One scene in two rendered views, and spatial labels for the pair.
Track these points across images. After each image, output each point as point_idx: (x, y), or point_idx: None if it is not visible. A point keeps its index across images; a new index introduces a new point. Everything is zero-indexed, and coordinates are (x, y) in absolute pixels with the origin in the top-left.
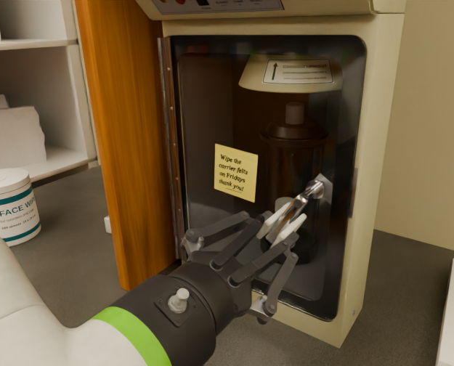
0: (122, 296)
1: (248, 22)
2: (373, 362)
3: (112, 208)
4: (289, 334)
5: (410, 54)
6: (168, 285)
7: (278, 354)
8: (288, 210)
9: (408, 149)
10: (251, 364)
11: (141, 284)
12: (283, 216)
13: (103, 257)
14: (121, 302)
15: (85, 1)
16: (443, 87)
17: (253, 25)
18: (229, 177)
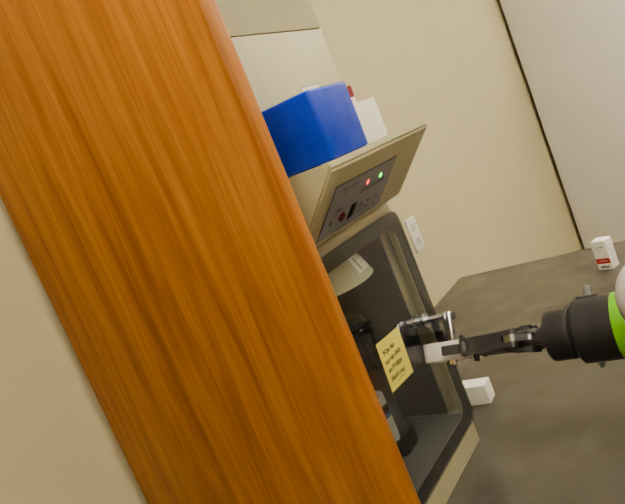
0: (595, 311)
1: (343, 230)
2: (486, 424)
3: (407, 487)
4: (475, 464)
5: None
6: (578, 299)
7: (502, 461)
8: (452, 327)
9: None
10: (520, 469)
11: (581, 311)
12: (453, 334)
13: None
14: (603, 302)
15: (311, 240)
16: None
17: (346, 231)
18: (394, 367)
